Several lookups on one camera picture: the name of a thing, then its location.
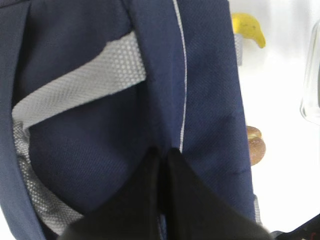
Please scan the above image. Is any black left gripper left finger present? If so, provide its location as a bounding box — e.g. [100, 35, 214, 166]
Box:
[59, 147, 160, 240]

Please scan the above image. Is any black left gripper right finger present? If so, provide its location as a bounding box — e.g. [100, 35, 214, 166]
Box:
[165, 148, 272, 240]

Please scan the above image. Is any brown bread roll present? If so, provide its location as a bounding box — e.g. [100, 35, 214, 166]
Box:
[246, 126, 266, 166]

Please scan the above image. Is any navy blue lunch bag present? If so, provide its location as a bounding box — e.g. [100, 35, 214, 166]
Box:
[0, 0, 256, 240]

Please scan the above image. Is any green lidded glass container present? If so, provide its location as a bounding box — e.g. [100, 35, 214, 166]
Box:
[300, 20, 320, 126]

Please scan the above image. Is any yellow banana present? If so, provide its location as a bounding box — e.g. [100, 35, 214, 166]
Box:
[231, 12, 266, 49]

